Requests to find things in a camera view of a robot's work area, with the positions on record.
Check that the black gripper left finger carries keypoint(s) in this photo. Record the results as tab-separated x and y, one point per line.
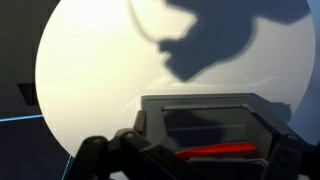
130	152

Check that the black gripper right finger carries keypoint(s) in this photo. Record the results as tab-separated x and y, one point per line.
276	142

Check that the grey toy oven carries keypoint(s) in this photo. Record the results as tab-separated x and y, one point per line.
182	122

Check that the red oven door handle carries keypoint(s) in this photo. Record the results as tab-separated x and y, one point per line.
218	150

